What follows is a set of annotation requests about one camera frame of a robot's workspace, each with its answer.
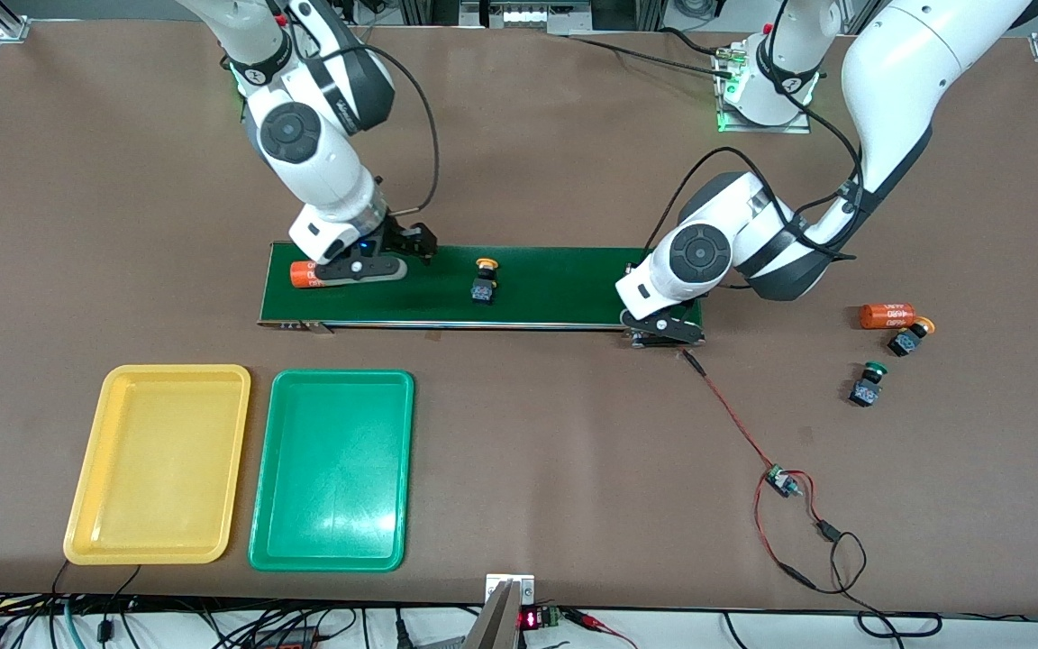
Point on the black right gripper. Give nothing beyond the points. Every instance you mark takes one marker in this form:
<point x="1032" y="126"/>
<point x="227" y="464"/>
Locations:
<point x="407" y="241"/>

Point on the yellow mushroom push button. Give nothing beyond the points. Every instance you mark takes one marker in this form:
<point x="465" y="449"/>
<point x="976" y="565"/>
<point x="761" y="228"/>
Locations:
<point x="905" y="342"/>
<point x="483" y="290"/>

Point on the orange cylindrical battery cell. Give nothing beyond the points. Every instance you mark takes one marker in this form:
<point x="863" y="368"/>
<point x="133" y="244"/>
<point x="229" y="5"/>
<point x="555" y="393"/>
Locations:
<point x="887" y="315"/>
<point x="303" y="274"/>

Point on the green mushroom push button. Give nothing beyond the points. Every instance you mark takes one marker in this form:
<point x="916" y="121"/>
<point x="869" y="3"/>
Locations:
<point x="863" y="392"/>

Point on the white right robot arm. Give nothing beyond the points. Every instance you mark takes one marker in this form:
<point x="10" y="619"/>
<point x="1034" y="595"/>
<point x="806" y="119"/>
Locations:
<point x="289" y="135"/>

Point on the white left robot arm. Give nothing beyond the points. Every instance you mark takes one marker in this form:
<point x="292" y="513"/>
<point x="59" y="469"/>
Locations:
<point x="699" y="257"/>

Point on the green conveyor belt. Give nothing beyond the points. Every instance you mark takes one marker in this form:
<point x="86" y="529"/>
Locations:
<point x="555" y="288"/>

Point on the green plastic tray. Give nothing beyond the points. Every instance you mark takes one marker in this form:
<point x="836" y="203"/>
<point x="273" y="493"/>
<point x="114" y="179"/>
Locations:
<point x="330" y="469"/>

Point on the white LED light bar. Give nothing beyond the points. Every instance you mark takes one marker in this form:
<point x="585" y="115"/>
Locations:
<point x="546" y="16"/>

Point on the yellow plastic tray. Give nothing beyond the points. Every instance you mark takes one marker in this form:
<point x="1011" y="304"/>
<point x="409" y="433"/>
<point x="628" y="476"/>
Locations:
<point x="159" y="469"/>

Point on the red LED display module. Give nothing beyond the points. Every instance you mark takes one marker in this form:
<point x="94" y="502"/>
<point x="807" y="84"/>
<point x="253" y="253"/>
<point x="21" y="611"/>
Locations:
<point x="530" y="619"/>

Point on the red clip lead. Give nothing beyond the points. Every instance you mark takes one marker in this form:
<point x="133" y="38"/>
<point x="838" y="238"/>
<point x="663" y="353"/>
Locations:
<point x="596" y="620"/>

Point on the small speed controller board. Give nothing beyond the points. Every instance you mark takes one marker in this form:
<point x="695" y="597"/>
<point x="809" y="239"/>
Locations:
<point x="780" y="480"/>

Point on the aluminium frame structure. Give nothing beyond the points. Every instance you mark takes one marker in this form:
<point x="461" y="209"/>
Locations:
<point x="650" y="13"/>

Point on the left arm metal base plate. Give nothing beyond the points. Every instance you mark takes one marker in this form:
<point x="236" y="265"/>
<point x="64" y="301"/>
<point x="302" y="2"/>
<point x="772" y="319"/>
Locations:
<point x="762" y="128"/>

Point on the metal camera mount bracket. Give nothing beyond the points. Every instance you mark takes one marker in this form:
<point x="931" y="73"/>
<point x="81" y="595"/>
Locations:
<point x="501" y="622"/>

